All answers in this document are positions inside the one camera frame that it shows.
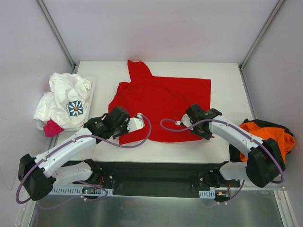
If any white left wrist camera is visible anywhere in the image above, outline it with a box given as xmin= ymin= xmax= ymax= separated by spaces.
xmin=127 ymin=113 xmax=145 ymax=133

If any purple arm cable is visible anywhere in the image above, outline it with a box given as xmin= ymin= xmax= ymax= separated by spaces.
xmin=15 ymin=114 xmax=152 ymax=210
xmin=160 ymin=118 xmax=285 ymax=184

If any red t-shirt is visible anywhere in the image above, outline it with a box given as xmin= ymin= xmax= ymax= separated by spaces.
xmin=108 ymin=61 xmax=211 ymax=143

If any pink t-shirt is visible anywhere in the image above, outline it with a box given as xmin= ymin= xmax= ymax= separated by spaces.
xmin=43 ymin=120 xmax=64 ymax=137

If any aluminium front rail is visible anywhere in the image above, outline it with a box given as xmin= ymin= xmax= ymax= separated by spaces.
xmin=29 ymin=166 xmax=284 ymax=190

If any aluminium frame post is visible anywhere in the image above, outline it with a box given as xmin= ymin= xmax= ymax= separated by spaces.
xmin=35 ymin=0 xmax=79 ymax=73
xmin=239 ymin=0 xmax=286 ymax=72

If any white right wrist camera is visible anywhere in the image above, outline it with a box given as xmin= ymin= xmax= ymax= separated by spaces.
xmin=180 ymin=114 xmax=192 ymax=127

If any small white cable duct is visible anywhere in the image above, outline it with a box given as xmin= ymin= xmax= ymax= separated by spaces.
xmin=199 ymin=190 xmax=215 ymax=199

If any white slotted cable duct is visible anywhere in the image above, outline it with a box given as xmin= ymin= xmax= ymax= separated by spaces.
xmin=49 ymin=186 xmax=114 ymax=197

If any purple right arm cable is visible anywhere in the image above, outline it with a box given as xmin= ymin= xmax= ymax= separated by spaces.
xmin=160 ymin=118 xmax=285 ymax=184

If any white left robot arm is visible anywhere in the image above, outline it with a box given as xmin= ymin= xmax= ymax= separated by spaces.
xmin=15 ymin=106 xmax=130 ymax=204

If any right aluminium frame post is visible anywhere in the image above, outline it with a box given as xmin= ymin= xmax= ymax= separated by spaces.
xmin=239 ymin=0 xmax=286 ymax=72

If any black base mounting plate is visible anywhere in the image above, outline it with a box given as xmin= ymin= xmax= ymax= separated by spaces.
xmin=72 ymin=161 xmax=245 ymax=197

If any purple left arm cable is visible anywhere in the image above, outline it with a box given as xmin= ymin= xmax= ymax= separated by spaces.
xmin=15 ymin=114 xmax=152 ymax=210

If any white daisy print t-shirt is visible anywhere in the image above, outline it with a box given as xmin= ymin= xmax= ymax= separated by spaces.
xmin=33 ymin=72 xmax=93 ymax=131

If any left aluminium frame post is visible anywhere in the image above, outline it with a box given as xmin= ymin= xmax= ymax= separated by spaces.
xmin=35 ymin=0 xmax=79 ymax=73

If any orange t-shirt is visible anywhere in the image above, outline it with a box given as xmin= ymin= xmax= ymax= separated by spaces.
xmin=239 ymin=119 xmax=295 ymax=163

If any black t-shirt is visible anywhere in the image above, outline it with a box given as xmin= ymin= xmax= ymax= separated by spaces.
xmin=228 ymin=119 xmax=294 ymax=164

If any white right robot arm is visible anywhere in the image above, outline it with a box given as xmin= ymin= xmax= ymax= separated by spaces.
xmin=181 ymin=104 xmax=285 ymax=188

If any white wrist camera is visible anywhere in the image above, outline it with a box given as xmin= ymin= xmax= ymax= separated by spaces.
xmin=180 ymin=114 xmax=192 ymax=127
xmin=127 ymin=113 xmax=145 ymax=133

